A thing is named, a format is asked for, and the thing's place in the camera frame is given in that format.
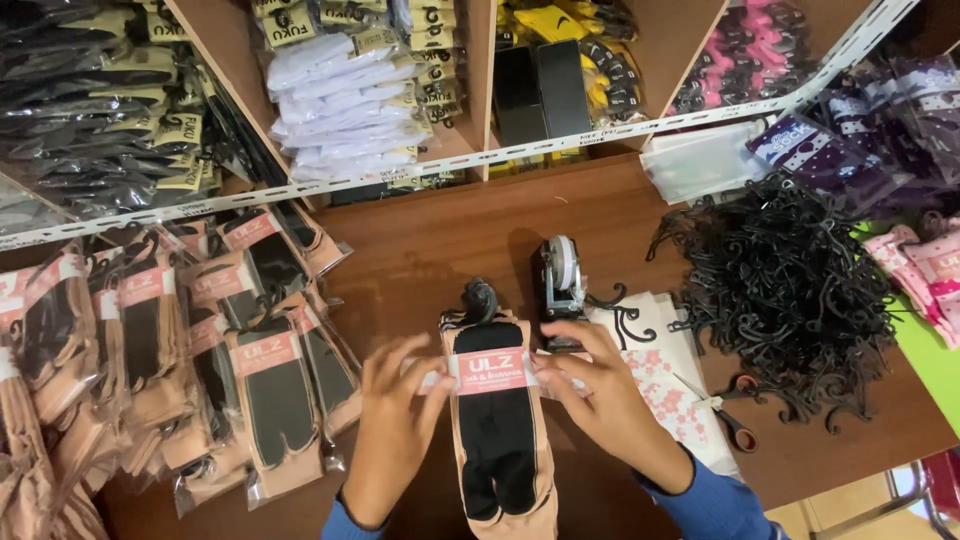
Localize person's left hand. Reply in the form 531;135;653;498
343;333;459;531

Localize person's right hand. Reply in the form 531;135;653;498
535;320;696;496

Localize beige black pink-labelled sock pair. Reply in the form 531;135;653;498
420;306;579;540

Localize black plastic sock hanger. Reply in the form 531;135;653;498
583;282;628;313
604;303;658;351
459;276;501;325

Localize grey tape dispenser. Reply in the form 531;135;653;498
535;234;591;354

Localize stack of pink floral bags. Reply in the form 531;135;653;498
582;291;745;483

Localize pile of black plastic hangers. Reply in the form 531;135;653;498
645;174;903;437

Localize stack of clear plastic bags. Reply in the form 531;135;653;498
638;118;775;206

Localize heap of packaged beige socks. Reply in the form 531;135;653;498
0;199;366;540

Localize wooden shelf with packaged socks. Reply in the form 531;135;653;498
0;0;925;253

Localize pile of pink socks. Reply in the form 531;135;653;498
860;213;960;351

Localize pile of purple sock packets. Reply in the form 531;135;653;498
745;54;960;220

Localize green sheet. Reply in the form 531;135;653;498
853;219;960;438

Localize red metal chair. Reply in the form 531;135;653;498
887;445;960;540

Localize black orange handled scissors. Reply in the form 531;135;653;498
670;370;761;454

